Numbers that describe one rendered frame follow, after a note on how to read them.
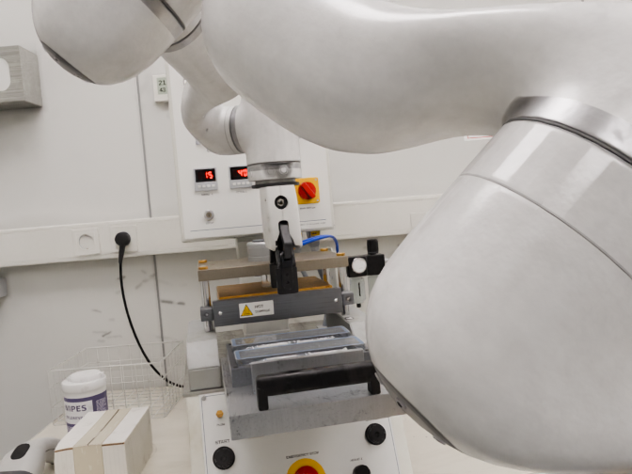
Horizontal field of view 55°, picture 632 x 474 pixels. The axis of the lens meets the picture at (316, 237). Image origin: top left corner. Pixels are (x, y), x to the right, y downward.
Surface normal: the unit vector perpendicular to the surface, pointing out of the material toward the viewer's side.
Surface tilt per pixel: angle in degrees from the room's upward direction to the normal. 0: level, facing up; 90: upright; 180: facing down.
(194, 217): 90
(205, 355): 41
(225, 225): 90
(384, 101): 129
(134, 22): 117
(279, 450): 65
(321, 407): 90
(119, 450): 90
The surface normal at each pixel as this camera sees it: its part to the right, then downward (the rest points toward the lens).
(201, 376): 0.19, 0.04
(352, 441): 0.14, -0.39
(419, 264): -0.69, -0.51
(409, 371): -0.72, 0.22
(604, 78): -0.60, -0.39
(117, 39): 0.46, 0.53
